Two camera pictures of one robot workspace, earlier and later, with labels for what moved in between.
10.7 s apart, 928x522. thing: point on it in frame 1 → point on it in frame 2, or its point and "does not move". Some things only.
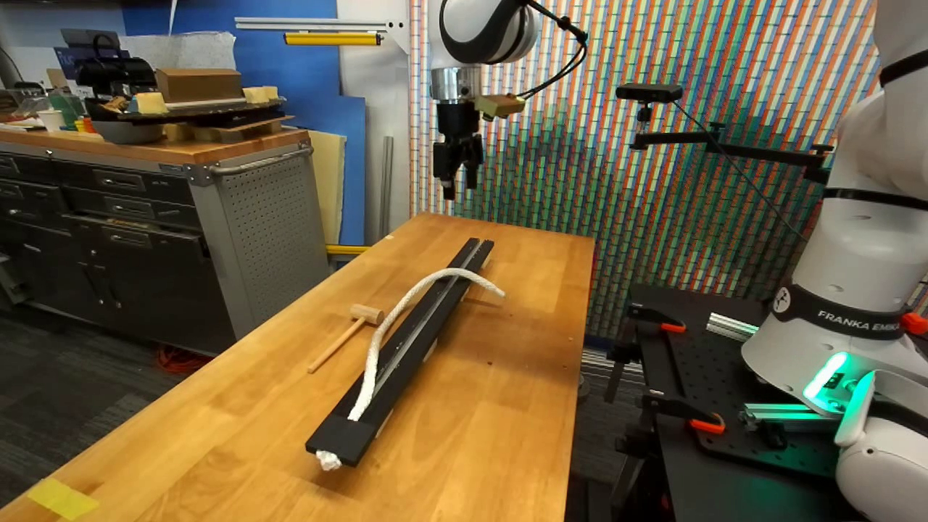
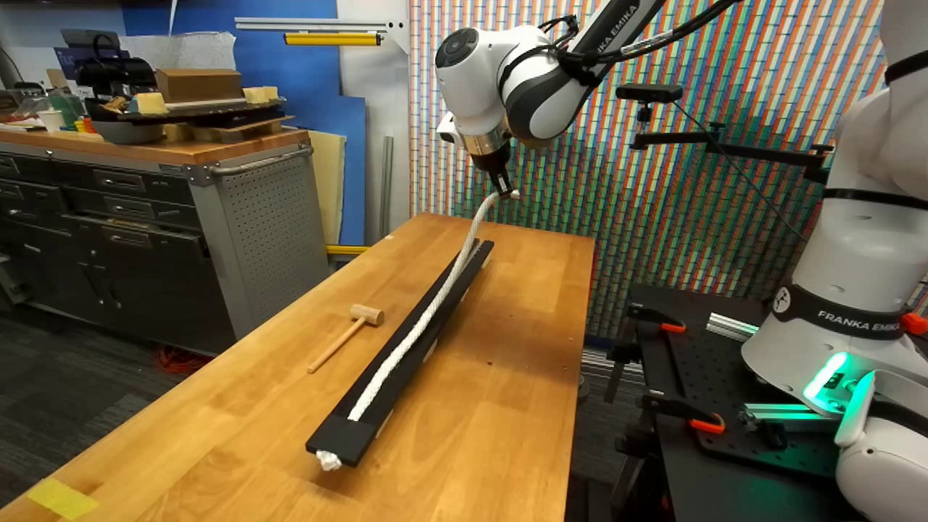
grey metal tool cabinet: [170, 240] does not move
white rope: [329, 460] → [329, 460]
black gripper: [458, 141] → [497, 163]
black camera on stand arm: [664, 94] does not move
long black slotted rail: [406, 341] does not move
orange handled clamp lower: [696, 415] does not move
